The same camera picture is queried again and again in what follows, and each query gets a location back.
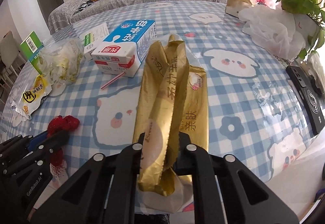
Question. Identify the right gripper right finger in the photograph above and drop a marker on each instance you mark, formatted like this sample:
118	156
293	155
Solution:
226	191

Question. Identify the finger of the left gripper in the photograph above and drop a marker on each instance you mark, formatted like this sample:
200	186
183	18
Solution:
40	149
15	148

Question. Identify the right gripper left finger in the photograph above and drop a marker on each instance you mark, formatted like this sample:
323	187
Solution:
101	191

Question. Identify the yellow snack wrapper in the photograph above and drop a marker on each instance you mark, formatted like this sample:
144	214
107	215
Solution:
31	99

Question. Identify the clear plastic bag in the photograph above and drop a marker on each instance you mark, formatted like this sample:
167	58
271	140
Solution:
60	62

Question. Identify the green medicine box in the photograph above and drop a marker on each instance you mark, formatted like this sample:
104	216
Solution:
31	47

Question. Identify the gold tissue package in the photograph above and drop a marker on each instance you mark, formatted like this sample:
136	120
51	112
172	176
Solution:
173	99

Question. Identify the white Acarbose tablets box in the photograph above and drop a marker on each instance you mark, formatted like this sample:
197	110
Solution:
91	38

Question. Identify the blue white milk carton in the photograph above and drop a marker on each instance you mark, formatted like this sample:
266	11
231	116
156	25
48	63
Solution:
125	48

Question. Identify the blue checkered bear tablecloth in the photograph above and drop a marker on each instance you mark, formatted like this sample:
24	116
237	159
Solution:
255	112

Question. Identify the white dining chair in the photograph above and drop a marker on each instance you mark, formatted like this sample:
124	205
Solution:
9	53

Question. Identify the pink striped straw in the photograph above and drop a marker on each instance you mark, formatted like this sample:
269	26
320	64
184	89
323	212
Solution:
112	80

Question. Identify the black phone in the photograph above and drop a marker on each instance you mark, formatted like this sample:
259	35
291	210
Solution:
308	97

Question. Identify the gold tissue box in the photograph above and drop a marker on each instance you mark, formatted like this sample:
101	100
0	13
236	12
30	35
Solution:
233	7

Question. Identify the green potted plant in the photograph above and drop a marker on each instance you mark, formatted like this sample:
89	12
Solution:
314	9

